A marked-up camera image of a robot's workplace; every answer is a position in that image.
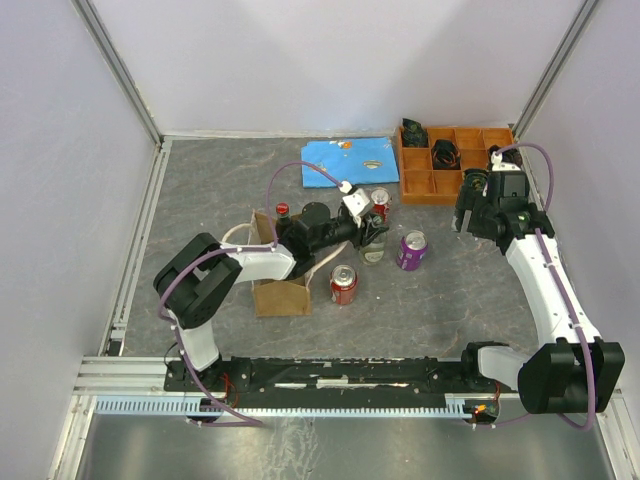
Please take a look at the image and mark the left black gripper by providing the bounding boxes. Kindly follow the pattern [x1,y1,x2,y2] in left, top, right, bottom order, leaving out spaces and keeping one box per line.
[311,210,390,254]

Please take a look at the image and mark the clear green-cap glass bottle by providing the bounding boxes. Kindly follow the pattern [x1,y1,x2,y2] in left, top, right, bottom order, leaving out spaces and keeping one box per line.
[358,220,387,265]

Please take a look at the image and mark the purple soda can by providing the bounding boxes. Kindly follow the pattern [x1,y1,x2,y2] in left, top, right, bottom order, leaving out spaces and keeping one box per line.
[396,230,428,271]

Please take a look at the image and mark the red cola can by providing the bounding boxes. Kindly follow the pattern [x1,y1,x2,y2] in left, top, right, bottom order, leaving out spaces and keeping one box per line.
[330,264,358,306]
[370,187,392,223]

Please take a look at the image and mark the cola glass bottle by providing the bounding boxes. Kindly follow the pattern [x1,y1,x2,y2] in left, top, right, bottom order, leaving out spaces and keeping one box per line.
[275,202,292,239]

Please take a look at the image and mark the brown canvas bag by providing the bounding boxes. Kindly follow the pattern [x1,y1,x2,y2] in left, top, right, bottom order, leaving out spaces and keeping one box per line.
[222,211,348,317]

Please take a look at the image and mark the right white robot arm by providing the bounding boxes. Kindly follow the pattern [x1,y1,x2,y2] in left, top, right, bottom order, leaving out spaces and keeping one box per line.
[453,166,625,419]

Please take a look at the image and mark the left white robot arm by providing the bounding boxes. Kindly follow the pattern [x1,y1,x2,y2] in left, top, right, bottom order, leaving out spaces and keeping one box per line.
[153,202,388,390]

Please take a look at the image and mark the dark rolled band yellow print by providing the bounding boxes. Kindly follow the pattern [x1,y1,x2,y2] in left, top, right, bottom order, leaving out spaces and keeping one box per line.
[463,168,489,192]

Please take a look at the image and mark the orange wooden divider tray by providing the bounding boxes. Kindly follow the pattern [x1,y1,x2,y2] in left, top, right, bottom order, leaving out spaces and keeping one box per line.
[396,126,514,206]

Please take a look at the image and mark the dark rolled band orange accents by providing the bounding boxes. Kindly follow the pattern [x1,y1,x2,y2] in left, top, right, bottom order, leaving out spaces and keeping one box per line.
[431,139,461,170]

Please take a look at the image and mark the blue space-print cloth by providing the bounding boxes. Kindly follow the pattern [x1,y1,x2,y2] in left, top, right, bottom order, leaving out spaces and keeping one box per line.
[301,137,399,185]

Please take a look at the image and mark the dark rolled band far-right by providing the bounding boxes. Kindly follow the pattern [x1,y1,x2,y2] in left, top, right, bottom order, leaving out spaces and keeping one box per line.
[488,145,523,168]

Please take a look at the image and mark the dark rolled band far-left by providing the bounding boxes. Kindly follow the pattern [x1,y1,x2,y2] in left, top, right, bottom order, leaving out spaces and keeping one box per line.
[401,118,429,148]

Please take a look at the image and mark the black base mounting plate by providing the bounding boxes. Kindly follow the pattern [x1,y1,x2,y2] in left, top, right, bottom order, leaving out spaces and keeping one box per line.
[164,357,497,409]

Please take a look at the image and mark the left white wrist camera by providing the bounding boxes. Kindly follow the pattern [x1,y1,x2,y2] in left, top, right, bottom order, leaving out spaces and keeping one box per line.
[338,180,373,227]

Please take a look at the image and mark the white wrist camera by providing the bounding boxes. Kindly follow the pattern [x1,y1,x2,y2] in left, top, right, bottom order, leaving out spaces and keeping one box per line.
[338,180,373,227]
[489,149,523,172]

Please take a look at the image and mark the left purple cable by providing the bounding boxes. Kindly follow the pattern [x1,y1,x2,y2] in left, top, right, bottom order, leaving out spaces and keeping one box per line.
[157,161,353,427]

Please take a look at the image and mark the purple cable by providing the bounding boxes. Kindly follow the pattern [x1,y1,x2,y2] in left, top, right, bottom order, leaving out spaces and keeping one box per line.
[464,141,598,431]
[157,161,353,427]

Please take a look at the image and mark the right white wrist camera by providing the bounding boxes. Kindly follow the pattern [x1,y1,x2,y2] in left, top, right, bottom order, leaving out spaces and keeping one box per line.
[489,149,523,172]

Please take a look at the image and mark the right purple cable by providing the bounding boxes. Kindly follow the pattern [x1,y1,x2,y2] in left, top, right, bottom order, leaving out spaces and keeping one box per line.
[464,141,598,431]

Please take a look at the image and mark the right aluminium frame post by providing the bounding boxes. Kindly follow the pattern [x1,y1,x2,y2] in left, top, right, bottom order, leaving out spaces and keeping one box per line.
[512,0,600,140]

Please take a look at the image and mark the aluminium frame post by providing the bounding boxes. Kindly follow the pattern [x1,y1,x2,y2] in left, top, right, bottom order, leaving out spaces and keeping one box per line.
[512,0,600,140]
[71,0,164,145]

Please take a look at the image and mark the blue slotted cable duct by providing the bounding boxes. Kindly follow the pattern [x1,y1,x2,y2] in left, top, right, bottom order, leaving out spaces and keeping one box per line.
[94,395,471,420]

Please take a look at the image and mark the aluminium front rail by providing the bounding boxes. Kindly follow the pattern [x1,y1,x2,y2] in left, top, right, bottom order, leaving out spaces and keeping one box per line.
[72,355,176,397]

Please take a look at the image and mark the left aluminium frame post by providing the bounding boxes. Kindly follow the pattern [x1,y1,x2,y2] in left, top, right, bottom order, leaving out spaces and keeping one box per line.
[71,0,164,145]

